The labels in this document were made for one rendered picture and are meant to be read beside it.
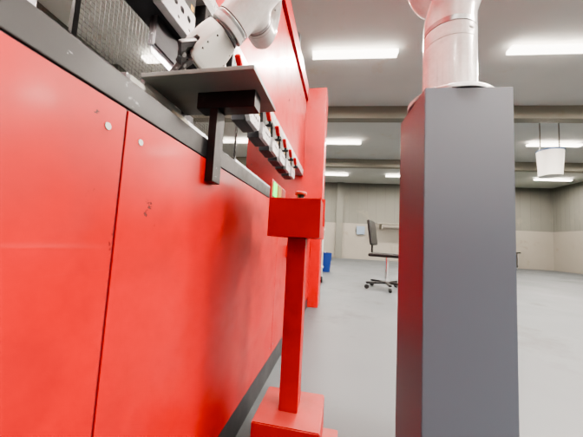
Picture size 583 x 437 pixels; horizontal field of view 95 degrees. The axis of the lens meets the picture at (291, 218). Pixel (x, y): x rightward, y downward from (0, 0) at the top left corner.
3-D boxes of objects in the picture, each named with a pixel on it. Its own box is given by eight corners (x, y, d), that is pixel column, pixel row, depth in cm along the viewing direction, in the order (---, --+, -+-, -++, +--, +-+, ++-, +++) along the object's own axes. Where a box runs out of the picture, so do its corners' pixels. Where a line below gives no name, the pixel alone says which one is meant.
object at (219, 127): (249, 181, 59) (255, 88, 61) (190, 180, 62) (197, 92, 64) (255, 185, 63) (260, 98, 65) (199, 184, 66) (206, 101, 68)
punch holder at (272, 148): (271, 149, 157) (273, 122, 158) (258, 150, 158) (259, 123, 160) (278, 158, 171) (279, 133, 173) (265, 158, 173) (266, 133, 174)
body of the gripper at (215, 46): (225, 37, 70) (198, 70, 71) (206, 3, 60) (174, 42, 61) (245, 54, 69) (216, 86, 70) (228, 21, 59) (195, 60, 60)
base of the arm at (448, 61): (468, 124, 75) (468, 61, 77) (518, 84, 56) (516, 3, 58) (398, 124, 77) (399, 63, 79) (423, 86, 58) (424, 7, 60)
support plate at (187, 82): (254, 68, 54) (254, 64, 54) (140, 77, 59) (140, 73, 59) (275, 112, 72) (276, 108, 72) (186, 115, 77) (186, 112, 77)
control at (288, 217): (319, 238, 79) (322, 179, 80) (266, 236, 82) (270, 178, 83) (324, 239, 98) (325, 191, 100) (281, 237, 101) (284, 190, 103)
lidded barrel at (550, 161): (529, 178, 590) (529, 153, 595) (553, 179, 585) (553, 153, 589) (547, 172, 544) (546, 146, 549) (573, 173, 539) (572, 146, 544)
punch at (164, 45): (153, 51, 64) (157, 15, 65) (146, 52, 64) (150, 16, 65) (179, 77, 73) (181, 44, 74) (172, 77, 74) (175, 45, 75)
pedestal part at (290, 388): (297, 414, 82) (305, 238, 87) (278, 410, 83) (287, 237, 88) (300, 402, 88) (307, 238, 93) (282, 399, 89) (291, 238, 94)
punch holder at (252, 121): (249, 118, 118) (251, 82, 119) (231, 119, 119) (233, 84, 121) (258, 132, 132) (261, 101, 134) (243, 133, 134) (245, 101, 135)
